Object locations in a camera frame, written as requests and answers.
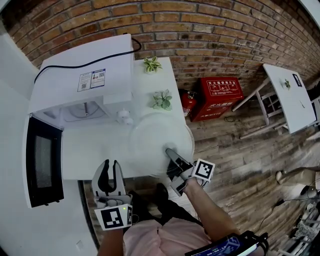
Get white microwave oven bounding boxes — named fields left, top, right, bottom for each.
left=28, top=33, right=136, bottom=131

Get person's right forearm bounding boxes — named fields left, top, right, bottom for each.
left=184, top=178, right=241, bottom=242

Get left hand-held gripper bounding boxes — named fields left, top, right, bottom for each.
left=91, top=159, right=134, bottom=231

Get person's left forearm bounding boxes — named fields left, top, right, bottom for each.
left=98, top=227, right=126, bottom=256

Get round glass turntable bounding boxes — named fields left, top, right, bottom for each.
left=127, top=111, right=195, bottom=179

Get person's black trousers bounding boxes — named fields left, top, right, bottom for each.
left=128, top=183, right=205, bottom=227

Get white warning sticker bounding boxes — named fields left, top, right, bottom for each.
left=77, top=72, right=92, bottom=93

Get wrist-worn screen device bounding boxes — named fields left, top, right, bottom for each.
left=184, top=231, right=270, bottom=256

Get white chair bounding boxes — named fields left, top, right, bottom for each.
left=309, top=97, right=320, bottom=126

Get person's pink shirt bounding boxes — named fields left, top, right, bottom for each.
left=122, top=216, right=212, bottom=256

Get metal equipment pile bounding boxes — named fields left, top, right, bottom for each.
left=287, top=202, right=320, bottom=256

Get black floor cable with adapter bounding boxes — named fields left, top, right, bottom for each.
left=257, top=197, right=320, bottom=232

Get red fire extinguisher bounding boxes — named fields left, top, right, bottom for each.
left=180, top=91, right=198, bottom=117

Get black power cable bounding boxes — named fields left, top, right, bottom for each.
left=34, top=37, right=143, bottom=83

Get white folding table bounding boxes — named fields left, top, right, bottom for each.
left=232, top=63, right=317, bottom=140

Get white roller ring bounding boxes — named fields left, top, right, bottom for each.
left=69, top=102, right=100, bottom=119

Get small potted plant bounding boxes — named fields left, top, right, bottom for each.
left=142, top=56, right=163, bottom=75
left=149, top=89, right=173, bottom=111

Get red fire extinguisher cabinet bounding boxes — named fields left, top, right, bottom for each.
left=190, top=76, right=245, bottom=123

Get grey floor device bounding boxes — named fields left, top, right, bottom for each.
left=299, top=184, right=320, bottom=201

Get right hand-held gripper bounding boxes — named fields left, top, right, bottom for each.
left=165, top=147, right=216, bottom=197

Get black tablet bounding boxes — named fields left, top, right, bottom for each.
left=292, top=73, right=303, bottom=88

